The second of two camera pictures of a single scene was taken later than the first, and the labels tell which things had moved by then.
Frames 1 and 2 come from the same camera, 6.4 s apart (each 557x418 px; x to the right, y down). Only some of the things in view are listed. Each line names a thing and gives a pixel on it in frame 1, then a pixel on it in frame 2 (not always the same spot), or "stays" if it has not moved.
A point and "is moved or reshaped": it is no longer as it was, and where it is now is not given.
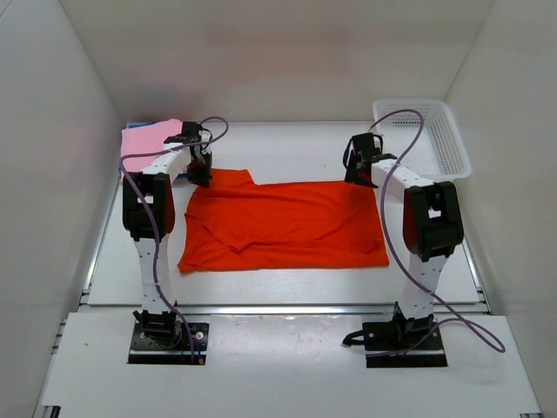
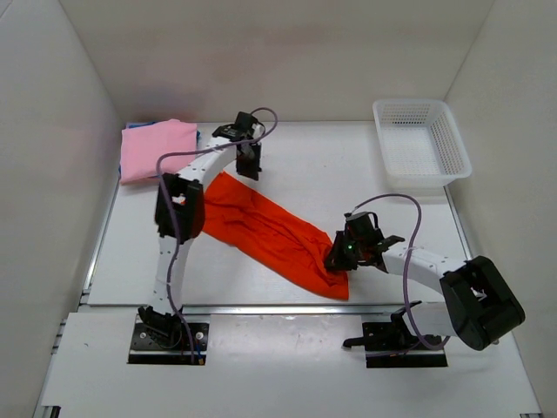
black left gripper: (202, 179) -> (251, 171)
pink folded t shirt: (146, 138) stays
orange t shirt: (237, 225) is moved or reshaped
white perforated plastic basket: (437, 152) stays
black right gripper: (352, 177) -> (336, 260)
